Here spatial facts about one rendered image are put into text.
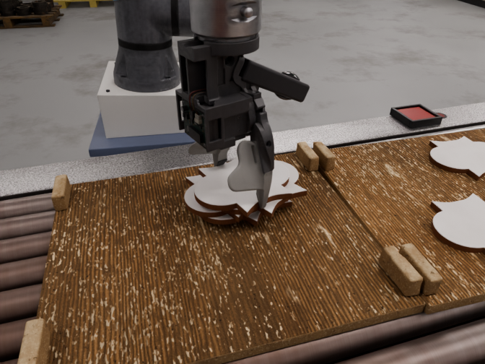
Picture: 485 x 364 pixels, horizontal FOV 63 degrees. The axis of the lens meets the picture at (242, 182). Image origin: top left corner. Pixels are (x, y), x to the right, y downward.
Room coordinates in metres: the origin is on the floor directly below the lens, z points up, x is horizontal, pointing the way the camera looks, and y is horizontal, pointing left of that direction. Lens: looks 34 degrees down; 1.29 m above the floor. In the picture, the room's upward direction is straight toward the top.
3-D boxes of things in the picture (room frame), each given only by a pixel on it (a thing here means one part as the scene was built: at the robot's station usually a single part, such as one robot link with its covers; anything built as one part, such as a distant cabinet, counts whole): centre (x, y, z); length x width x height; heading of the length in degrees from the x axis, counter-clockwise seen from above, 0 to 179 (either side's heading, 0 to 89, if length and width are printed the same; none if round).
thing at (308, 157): (0.58, -0.11, 0.95); 0.06 x 0.02 x 0.03; 16
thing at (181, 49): (0.44, 0.02, 1.12); 0.09 x 0.08 x 0.12; 124
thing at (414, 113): (0.80, -0.38, 0.92); 0.06 x 0.06 x 0.01; 17
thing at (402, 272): (0.32, -0.18, 0.95); 0.06 x 0.02 x 0.03; 16
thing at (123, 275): (0.40, 0.04, 0.93); 0.41 x 0.35 x 0.02; 106
